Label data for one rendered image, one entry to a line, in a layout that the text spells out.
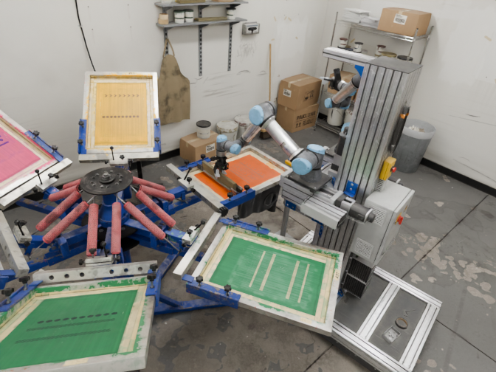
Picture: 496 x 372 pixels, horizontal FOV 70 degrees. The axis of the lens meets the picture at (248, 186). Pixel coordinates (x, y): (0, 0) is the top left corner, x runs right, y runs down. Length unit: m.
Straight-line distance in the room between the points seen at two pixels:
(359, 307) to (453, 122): 3.29
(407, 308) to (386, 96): 1.78
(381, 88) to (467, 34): 3.31
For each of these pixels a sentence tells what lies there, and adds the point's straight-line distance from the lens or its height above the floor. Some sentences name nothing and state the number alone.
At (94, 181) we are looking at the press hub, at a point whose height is 1.31.
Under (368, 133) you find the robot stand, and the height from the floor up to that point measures 1.63.
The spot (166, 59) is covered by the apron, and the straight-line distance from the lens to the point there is 4.50.
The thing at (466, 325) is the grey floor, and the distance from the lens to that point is 3.71.
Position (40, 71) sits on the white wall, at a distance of 4.07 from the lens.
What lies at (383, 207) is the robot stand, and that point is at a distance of 2.37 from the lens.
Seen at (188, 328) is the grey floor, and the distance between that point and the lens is 3.03.
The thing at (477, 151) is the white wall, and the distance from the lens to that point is 5.58.
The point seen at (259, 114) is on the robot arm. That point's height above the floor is 1.67.
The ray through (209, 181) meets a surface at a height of 0.96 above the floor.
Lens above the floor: 2.52
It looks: 34 degrees down
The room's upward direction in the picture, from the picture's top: 5 degrees clockwise
